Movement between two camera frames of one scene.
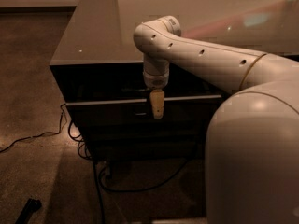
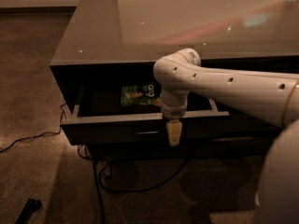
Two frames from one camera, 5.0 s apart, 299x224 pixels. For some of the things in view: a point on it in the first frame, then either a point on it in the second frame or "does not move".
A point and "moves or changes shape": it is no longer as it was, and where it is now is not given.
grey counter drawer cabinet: [101, 69] does not move
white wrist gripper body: [156, 81] -> [174, 112]
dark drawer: [134, 116] moves or changes shape
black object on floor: [31, 205] does not move
